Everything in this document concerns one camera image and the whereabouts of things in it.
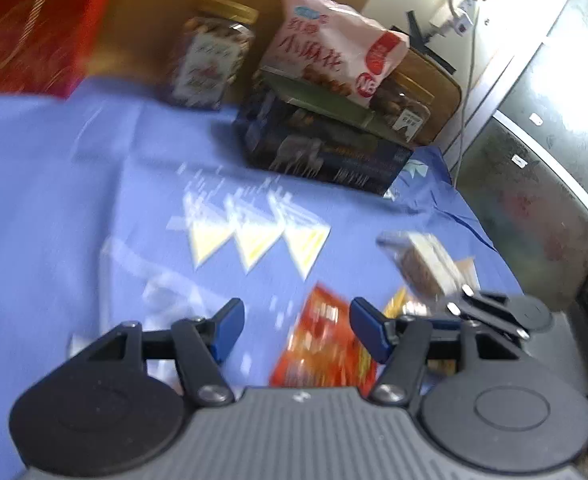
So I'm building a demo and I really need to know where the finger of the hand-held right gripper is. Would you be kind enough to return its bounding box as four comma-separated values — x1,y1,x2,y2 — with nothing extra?
446,284,527,342

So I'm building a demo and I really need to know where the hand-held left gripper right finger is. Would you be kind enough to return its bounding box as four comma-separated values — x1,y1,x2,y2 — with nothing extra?
350,297,525,406

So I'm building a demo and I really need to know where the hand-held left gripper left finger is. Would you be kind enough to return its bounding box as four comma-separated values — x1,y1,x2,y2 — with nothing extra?
66,297,246,408

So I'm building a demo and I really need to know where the gold edged pistachio packet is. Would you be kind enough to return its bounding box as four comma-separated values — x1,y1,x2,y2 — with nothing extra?
383,285,435,318

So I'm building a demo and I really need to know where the red snack packet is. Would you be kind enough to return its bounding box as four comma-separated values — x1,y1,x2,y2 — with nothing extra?
269,284,379,391

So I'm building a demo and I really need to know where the white brown cake packet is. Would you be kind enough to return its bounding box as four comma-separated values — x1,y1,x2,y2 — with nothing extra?
376,230,477,301

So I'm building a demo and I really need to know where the dark blue printed box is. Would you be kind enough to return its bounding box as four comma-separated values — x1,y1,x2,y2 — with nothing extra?
233,71,415,196

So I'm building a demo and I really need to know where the grey patterned wardrobe door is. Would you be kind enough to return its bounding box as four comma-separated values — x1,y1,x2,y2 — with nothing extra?
454,0,588,311

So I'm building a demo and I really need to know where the blue printed bed sheet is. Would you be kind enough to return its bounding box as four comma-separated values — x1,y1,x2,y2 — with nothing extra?
0,77,525,480

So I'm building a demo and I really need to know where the brown label nut jar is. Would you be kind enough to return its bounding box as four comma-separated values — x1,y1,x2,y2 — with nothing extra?
369,67,435,146

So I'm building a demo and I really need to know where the white label nut jar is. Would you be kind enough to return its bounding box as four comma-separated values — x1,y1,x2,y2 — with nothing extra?
161,0,260,111

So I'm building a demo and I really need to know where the pink snack bag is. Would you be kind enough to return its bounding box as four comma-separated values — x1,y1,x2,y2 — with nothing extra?
259,0,410,111

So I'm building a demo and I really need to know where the white power strip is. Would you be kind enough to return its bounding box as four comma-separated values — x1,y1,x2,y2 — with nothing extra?
426,0,490,38

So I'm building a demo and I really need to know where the red gift box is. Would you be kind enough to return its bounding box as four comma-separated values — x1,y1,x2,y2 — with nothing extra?
0,0,125,103

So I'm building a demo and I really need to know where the white cable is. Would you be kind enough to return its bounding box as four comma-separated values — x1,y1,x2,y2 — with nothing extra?
454,2,482,188

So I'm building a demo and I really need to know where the black bracket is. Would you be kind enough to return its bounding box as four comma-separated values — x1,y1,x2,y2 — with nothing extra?
406,10,457,76

